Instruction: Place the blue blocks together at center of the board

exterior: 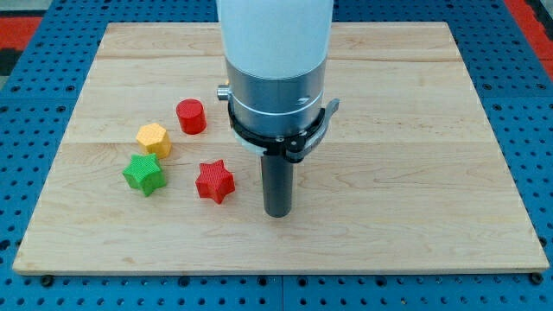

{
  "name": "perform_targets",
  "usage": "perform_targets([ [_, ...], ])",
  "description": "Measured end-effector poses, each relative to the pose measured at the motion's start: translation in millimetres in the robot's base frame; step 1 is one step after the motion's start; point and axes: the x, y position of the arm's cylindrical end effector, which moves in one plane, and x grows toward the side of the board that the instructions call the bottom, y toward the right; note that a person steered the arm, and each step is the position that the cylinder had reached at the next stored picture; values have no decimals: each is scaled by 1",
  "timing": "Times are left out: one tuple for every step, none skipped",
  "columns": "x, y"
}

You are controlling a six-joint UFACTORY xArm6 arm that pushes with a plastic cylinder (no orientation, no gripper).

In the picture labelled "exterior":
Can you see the light wooden board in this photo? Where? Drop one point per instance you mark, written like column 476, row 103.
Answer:
column 409, row 178

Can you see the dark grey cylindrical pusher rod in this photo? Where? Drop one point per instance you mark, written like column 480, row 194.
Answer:
column 277, row 178

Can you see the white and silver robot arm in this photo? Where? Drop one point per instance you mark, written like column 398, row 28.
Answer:
column 275, row 56

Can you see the red cylinder block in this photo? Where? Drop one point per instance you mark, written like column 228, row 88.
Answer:
column 191, row 116

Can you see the green star block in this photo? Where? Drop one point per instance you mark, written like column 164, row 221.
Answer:
column 145, row 173

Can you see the yellow hexagonal block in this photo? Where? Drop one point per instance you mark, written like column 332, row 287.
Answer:
column 153, row 138

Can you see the red star block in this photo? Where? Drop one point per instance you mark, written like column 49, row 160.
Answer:
column 215, row 182

